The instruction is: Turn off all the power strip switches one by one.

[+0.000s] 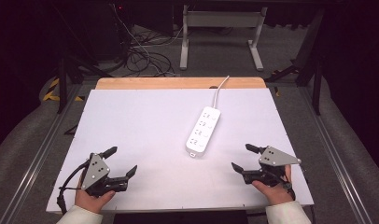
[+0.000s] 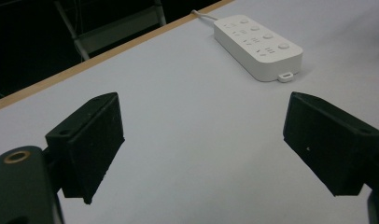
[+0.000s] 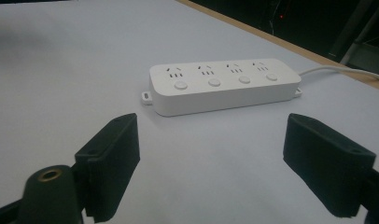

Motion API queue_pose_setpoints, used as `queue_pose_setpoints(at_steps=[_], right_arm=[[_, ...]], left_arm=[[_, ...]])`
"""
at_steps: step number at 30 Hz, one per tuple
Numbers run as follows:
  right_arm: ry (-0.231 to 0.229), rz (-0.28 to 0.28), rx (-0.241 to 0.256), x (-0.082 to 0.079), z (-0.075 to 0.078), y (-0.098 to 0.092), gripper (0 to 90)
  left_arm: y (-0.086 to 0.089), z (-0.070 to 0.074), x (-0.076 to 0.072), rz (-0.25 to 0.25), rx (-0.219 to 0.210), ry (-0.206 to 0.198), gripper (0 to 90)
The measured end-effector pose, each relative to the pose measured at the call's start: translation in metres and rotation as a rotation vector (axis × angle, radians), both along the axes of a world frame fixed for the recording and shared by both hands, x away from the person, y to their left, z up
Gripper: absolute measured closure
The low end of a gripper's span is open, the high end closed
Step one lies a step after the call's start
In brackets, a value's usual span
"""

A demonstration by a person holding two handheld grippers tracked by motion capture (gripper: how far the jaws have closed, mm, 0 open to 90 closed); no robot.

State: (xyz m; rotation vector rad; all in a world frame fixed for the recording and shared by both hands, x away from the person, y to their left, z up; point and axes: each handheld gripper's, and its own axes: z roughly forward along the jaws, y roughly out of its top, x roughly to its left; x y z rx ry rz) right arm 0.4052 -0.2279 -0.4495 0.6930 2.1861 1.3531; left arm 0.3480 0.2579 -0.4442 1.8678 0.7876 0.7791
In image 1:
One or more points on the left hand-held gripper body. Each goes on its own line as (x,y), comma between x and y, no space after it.
(95,172)

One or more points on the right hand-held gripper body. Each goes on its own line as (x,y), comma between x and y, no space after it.
(270,165)

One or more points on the white power strip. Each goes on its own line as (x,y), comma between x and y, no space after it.
(203,131)

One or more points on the person's right hand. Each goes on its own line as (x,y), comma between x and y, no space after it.
(276,188)

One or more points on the person's left hand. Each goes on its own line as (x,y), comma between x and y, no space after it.
(92,201)

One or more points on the black tripod stand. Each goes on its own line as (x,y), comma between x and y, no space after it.
(72,67)
(306,59)

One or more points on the wooden table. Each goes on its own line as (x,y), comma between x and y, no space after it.
(178,83)

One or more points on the white metal stand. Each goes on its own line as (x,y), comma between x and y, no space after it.
(221,34)

